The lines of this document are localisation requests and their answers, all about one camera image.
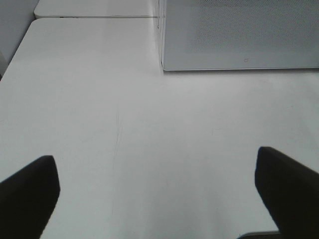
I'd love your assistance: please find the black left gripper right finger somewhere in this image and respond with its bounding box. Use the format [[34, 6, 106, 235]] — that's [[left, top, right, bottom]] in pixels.
[[255, 146, 319, 239]]

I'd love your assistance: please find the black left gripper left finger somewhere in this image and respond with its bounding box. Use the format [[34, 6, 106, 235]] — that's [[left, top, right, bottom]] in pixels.
[[0, 155, 60, 239]]

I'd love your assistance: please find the white microwave oven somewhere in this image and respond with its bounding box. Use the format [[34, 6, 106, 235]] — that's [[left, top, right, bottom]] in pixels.
[[157, 0, 319, 72]]

